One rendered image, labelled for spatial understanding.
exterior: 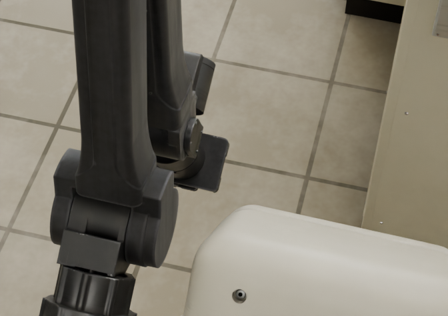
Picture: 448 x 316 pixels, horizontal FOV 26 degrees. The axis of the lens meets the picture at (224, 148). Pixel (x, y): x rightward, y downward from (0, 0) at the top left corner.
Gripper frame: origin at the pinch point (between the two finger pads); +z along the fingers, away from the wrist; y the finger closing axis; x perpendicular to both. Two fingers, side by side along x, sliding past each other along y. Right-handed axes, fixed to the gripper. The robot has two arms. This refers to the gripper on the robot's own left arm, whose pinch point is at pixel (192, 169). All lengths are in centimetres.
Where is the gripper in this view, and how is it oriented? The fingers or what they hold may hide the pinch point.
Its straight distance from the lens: 124.3
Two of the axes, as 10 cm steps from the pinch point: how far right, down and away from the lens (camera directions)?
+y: -9.6, -2.1, 1.5
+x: -2.4, 9.6, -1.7
